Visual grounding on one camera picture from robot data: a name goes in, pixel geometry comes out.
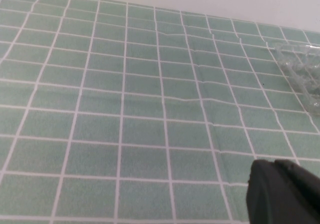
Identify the green checkered tablecloth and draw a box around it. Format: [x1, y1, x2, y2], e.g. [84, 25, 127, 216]
[0, 0, 320, 224]

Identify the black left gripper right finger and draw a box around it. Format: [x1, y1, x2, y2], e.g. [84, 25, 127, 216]
[273, 158, 320, 197]

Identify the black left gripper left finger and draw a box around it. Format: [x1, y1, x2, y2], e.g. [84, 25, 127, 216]
[245, 158, 320, 224]

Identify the transparent plastic egg tray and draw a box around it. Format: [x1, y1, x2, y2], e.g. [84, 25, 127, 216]
[273, 41, 320, 115]

